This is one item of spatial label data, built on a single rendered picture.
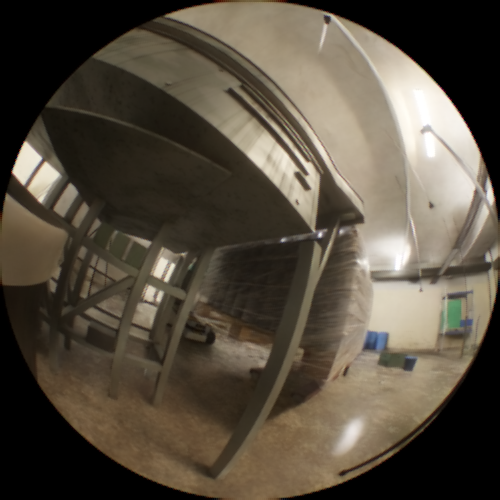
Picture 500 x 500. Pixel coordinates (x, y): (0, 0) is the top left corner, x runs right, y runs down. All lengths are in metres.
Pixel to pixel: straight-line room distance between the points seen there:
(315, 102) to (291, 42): 1.62
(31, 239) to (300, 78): 4.24
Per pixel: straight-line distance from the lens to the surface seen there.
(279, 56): 4.26
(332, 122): 4.38
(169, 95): 0.26
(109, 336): 0.63
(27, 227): 0.21
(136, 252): 0.57
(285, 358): 0.33
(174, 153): 0.26
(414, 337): 9.90
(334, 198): 0.63
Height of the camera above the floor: 0.62
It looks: 21 degrees up
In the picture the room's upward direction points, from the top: 20 degrees clockwise
